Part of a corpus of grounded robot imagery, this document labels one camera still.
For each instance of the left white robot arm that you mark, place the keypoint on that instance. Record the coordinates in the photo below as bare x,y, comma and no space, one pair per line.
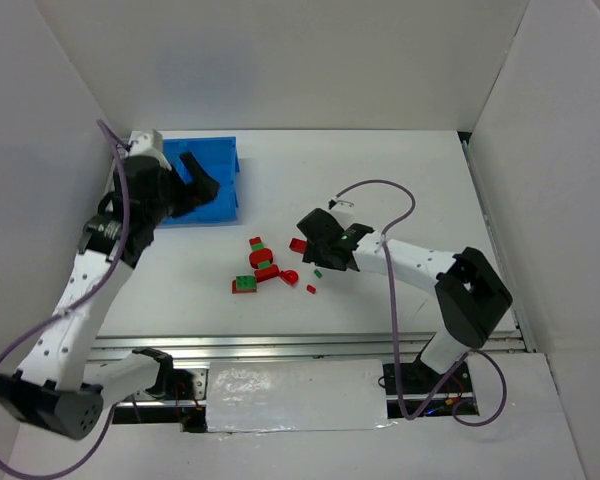
50,389

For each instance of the red half-round lego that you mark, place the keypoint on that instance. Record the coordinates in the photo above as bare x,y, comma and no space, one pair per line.
289,277

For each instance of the red lego brick under tower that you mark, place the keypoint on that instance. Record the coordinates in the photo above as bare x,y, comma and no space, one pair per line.
267,273

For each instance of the red 2x4 lego brick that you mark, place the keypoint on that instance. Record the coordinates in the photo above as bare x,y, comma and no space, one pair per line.
298,245

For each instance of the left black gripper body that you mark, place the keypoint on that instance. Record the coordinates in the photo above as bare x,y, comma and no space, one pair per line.
181,190

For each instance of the white foil-covered panel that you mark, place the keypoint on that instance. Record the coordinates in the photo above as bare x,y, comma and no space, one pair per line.
317,395

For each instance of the red green stacked lego tower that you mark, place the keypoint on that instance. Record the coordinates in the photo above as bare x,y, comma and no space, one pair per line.
260,256

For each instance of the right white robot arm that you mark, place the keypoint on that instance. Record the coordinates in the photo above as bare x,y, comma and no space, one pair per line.
471,296

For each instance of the green on red lego stack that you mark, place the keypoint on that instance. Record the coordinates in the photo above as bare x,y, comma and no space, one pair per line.
244,284

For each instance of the wrist white camera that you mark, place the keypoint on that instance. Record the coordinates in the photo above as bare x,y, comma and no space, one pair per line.
150,143
341,210

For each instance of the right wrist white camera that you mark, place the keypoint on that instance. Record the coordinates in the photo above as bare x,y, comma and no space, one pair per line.
341,210

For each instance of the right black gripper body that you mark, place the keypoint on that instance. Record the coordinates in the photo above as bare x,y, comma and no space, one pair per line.
315,242

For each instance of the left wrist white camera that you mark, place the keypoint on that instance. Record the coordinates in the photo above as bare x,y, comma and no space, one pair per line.
150,143

